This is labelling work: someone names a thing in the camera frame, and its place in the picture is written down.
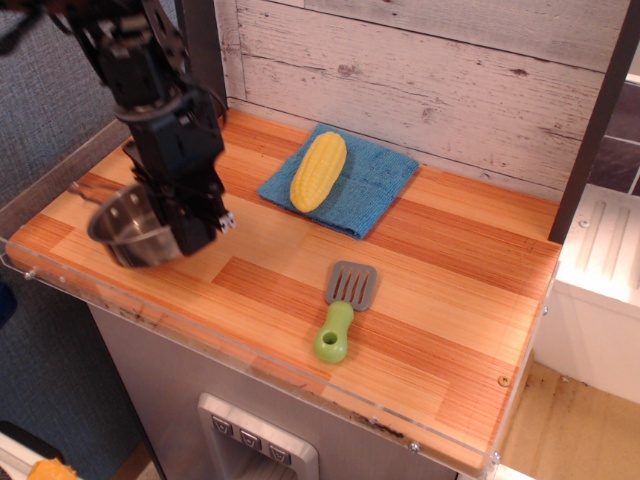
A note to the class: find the grey toy fridge cabinet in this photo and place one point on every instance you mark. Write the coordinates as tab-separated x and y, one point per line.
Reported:
164	380

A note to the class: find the clear acrylic edge guard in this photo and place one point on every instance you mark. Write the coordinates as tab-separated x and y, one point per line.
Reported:
418	386

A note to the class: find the green handled grey spatula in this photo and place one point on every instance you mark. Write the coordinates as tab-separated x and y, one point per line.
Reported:
350	289

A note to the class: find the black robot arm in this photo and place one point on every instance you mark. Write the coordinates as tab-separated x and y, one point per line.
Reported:
139	55

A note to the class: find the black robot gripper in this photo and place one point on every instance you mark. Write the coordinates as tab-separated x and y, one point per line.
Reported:
176	144

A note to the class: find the yellow toy corn cob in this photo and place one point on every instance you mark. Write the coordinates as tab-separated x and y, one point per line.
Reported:
318	171

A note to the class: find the white toy sink unit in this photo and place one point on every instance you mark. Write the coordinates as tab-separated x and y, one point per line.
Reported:
590	326

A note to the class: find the stainless steel pot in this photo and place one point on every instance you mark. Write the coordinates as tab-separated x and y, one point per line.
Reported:
127	226

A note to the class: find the yellow object bottom left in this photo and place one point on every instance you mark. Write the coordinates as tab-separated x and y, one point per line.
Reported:
51	469

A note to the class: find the dark vertical post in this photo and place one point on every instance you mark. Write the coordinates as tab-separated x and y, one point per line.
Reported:
615	77

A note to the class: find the silver dispenser panel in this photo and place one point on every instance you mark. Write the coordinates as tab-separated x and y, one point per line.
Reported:
244	446

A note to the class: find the blue folded cloth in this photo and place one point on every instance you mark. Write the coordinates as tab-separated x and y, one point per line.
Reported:
372	178

